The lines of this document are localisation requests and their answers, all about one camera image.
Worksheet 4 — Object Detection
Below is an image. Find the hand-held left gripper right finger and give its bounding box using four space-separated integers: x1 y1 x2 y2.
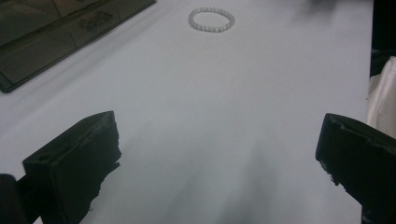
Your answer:
315 113 396 224

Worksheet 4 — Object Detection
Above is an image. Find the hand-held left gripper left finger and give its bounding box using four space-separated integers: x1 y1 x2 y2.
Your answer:
21 110 122 224

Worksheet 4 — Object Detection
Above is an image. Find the smoky transparent drawer box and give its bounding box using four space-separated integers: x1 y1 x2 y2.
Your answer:
0 0 158 94

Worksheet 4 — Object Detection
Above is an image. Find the white bead bracelet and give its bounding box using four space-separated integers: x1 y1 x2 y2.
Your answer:
187 7 235 34

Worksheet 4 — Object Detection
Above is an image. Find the white cloth curtain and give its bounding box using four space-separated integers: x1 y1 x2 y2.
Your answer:
366 55 396 138

